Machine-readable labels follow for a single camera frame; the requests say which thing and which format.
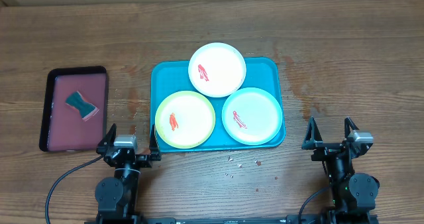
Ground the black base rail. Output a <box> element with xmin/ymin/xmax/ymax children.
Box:
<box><xmin>84</xmin><ymin>213</ymin><xmax>379</xmax><ymax>224</ymax></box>

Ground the white plate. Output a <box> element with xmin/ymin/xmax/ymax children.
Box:
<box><xmin>188</xmin><ymin>42</ymin><xmax>246</xmax><ymax>97</ymax></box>

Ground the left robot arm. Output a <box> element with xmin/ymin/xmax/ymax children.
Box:
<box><xmin>94</xmin><ymin>124</ymin><xmax>162</xmax><ymax>224</ymax></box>

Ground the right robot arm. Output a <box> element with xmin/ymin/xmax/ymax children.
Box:
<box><xmin>297</xmin><ymin>117</ymin><xmax>380</xmax><ymax>223</ymax></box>

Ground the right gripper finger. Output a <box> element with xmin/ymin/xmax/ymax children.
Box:
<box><xmin>344</xmin><ymin>117</ymin><xmax>358</xmax><ymax>138</ymax></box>
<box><xmin>301</xmin><ymin>117</ymin><xmax>323</xmax><ymax>150</ymax></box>

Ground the green and pink sponge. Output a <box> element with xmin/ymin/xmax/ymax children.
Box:
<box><xmin>66</xmin><ymin>91</ymin><xmax>99</xmax><ymax>121</ymax></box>

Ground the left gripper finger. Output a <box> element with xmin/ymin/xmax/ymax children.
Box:
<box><xmin>96</xmin><ymin>123</ymin><xmax>117</xmax><ymax>154</ymax></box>
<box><xmin>149</xmin><ymin>125</ymin><xmax>162</xmax><ymax>161</ymax></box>

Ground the blue plastic tray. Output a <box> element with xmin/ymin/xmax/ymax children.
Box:
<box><xmin>150</xmin><ymin>57</ymin><xmax>283</xmax><ymax>153</ymax></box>

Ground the black tray with red water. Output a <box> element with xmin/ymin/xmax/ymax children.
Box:
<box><xmin>38</xmin><ymin>66</ymin><xmax>109</xmax><ymax>152</ymax></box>

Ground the yellow-green rimmed plate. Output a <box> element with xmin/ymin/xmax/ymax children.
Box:
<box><xmin>154</xmin><ymin>91</ymin><xmax>216</xmax><ymax>149</ymax></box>

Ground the light blue rimmed plate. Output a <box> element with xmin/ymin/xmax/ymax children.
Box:
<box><xmin>222</xmin><ymin>87</ymin><xmax>283</xmax><ymax>146</ymax></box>

